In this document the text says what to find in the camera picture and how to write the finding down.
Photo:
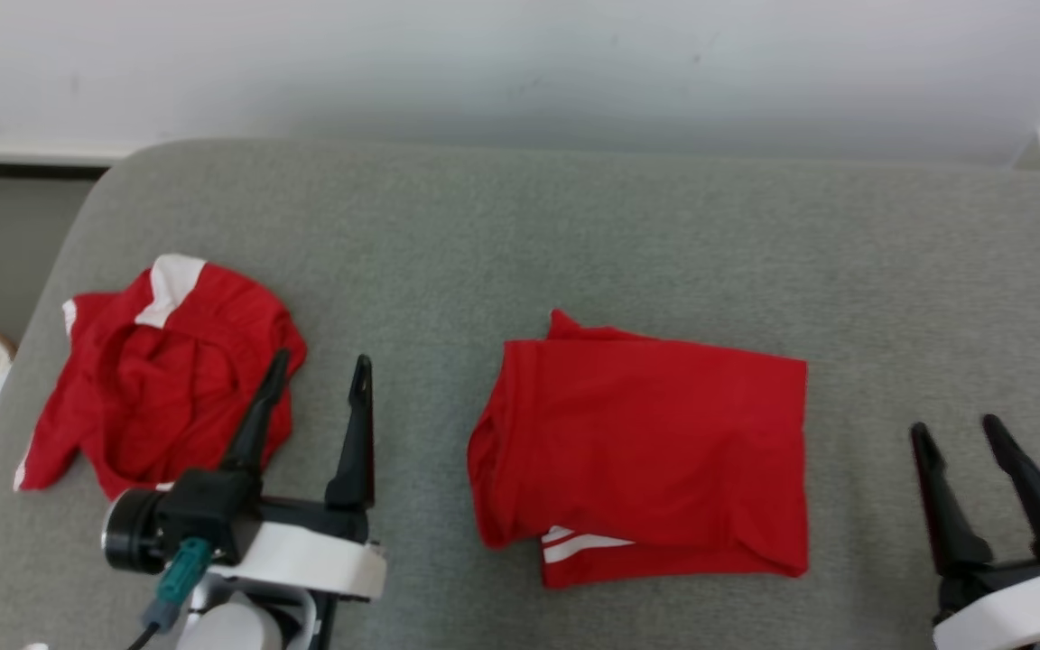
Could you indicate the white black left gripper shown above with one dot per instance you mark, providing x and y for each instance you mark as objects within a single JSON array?
[{"x": 312, "y": 560}]

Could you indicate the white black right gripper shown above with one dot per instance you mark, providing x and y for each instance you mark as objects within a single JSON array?
[{"x": 1016, "y": 609}]

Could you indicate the red shorts with white waistband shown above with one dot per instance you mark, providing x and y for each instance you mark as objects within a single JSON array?
[{"x": 168, "y": 388}]

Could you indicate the red shirt with white sleeves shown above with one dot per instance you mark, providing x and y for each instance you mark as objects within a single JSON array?
[{"x": 646, "y": 442}]

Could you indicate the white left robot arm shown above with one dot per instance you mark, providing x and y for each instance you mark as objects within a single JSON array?
[{"x": 231, "y": 632}]

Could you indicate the grey fabric sofa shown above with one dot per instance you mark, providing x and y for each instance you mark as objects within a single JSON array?
[{"x": 574, "y": 226}]

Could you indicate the white skirting board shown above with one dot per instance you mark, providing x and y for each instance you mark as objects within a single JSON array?
[{"x": 14, "y": 153}]

